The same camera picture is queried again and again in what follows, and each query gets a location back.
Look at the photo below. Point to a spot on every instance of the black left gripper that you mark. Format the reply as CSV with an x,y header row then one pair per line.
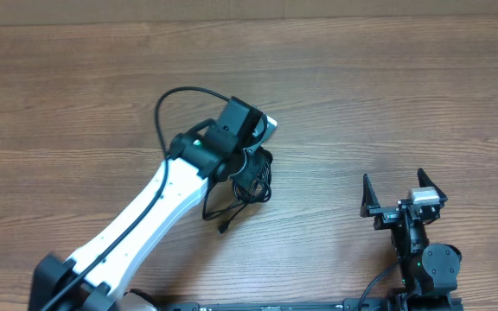
x,y
247,177

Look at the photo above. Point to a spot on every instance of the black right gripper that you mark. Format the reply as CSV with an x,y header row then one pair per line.
x,y
386,216

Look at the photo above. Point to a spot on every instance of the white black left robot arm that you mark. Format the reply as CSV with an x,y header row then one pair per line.
x,y
97,275

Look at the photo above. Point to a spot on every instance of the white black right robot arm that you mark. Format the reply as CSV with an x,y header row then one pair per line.
x,y
429,271

